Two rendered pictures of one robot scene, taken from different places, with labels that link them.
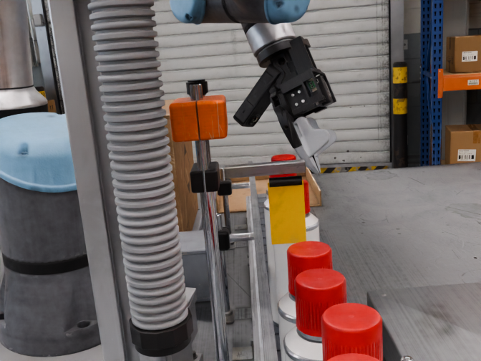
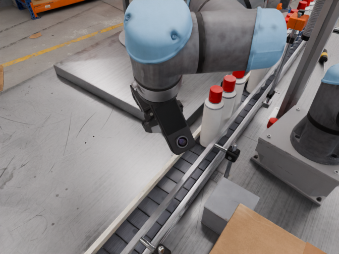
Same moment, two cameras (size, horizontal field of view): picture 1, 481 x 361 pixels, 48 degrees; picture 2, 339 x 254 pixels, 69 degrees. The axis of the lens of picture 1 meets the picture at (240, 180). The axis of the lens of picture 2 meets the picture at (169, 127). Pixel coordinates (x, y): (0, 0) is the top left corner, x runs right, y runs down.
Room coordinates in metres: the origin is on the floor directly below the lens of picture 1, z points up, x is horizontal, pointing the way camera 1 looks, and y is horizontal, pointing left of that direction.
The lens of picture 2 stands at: (1.18, 0.13, 1.45)
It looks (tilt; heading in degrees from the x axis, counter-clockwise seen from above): 46 degrees down; 215
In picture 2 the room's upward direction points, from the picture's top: straight up
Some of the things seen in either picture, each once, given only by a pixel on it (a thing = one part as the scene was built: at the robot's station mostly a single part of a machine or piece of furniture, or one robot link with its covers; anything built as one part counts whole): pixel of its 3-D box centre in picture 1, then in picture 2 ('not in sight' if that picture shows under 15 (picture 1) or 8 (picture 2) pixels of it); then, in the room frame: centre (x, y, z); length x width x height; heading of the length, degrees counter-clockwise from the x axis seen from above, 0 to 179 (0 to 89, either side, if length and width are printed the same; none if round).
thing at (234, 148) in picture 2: (236, 263); (222, 160); (0.76, 0.02, 0.91); 0.07 x 0.03 x 0.16; 89
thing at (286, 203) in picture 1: (287, 210); not in sight; (0.44, -0.04, 1.09); 0.03 x 0.01 x 0.06; 89
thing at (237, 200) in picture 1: (265, 186); not in sight; (1.43, -0.07, 0.85); 0.30 x 0.26 x 0.04; 179
